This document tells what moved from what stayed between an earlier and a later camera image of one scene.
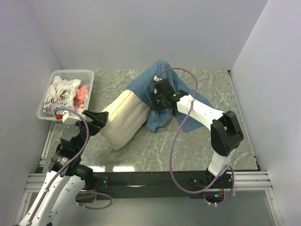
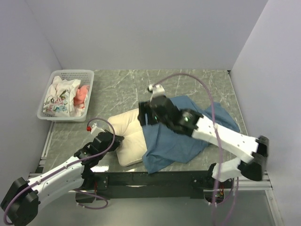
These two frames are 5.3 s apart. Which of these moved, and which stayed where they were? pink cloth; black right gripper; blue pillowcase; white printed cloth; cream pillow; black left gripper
Moved: blue pillowcase; black right gripper; cream pillow; black left gripper
Stayed: pink cloth; white printed cloth
